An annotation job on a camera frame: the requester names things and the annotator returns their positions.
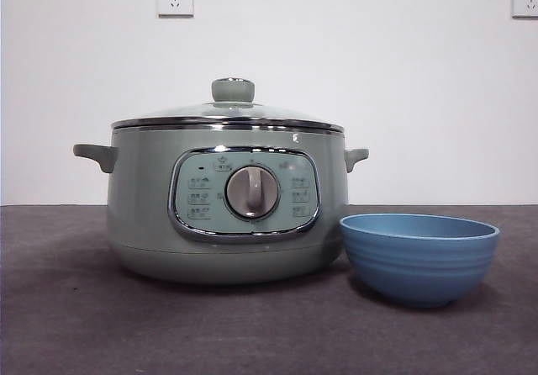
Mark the glass lid with green knob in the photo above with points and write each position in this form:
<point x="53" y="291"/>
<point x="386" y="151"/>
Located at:
<point x="233" y="91"/>

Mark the pale green electric steamer pot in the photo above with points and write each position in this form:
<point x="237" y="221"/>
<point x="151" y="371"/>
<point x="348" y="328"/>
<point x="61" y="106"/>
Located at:
<point x="138" y="207"/>

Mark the blue ribbed bowl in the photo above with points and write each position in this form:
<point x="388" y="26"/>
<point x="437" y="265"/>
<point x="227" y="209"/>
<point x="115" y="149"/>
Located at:
<point x="420" y="261"/>

